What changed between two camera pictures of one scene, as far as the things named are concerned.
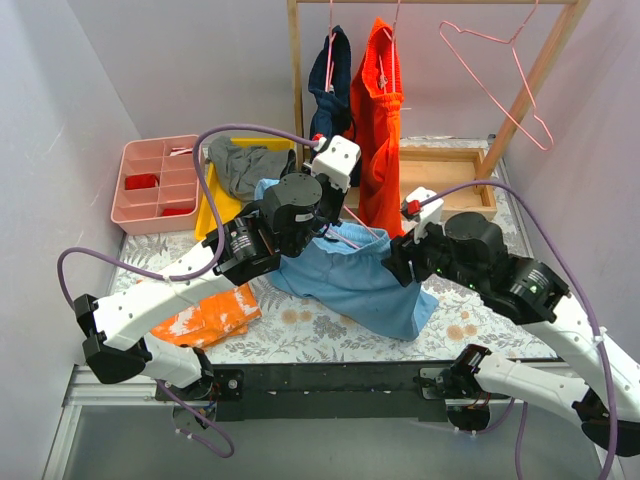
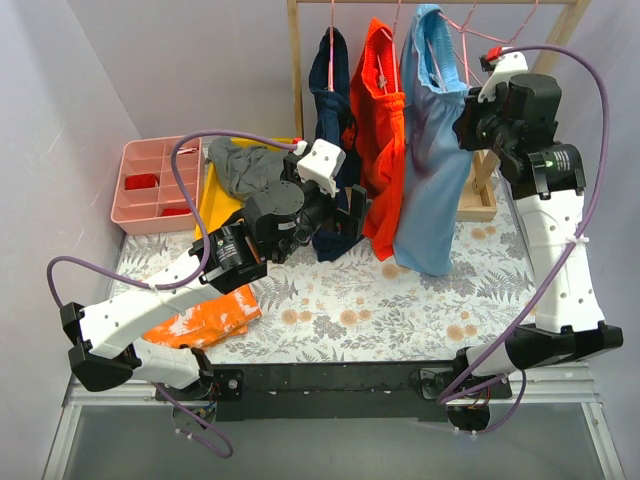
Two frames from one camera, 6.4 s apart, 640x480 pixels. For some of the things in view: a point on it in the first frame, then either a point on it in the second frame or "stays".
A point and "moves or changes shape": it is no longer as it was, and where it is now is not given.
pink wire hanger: x=358 y=221 moves or changes shape
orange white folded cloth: x=212 y=319 stays
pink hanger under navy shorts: x=330 y=59 stays
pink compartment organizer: x=158 y=189 stays
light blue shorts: x=348 y=267 -> x=433 y=173
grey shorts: x=241 y=168 stays
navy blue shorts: x=329 y=80 stays
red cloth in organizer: x=141 y=181 stays
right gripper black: x=401 y=260 -> x=467 y=126
